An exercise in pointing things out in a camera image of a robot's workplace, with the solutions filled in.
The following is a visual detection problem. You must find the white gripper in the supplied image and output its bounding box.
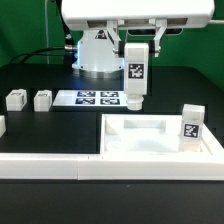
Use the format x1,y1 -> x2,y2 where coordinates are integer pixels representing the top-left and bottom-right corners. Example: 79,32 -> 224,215
61,0 -> 215,57

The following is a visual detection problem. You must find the black cable bundle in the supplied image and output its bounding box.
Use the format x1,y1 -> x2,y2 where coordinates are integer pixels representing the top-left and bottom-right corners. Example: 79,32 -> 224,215
8,19 -> 79,65

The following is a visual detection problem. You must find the white thin cable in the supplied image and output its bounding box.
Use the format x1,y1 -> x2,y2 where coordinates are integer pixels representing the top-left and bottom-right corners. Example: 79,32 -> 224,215
44,0 -> 50,65

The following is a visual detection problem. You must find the white square table top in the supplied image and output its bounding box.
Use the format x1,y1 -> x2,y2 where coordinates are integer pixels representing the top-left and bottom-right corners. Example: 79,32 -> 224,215
100,114 -> 224,156

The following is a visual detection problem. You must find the white marker sheet with tags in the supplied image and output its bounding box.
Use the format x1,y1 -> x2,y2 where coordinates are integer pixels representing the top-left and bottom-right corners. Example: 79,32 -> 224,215
53,90 -> 127,107

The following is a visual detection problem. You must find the white U-shaped fence frame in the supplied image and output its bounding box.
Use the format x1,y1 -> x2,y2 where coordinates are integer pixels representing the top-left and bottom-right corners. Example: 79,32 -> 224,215
0,115 -> 224,181

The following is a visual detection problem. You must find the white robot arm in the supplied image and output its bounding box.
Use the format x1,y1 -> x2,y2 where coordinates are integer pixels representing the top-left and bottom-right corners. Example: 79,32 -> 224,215
61,0 -> 215,73

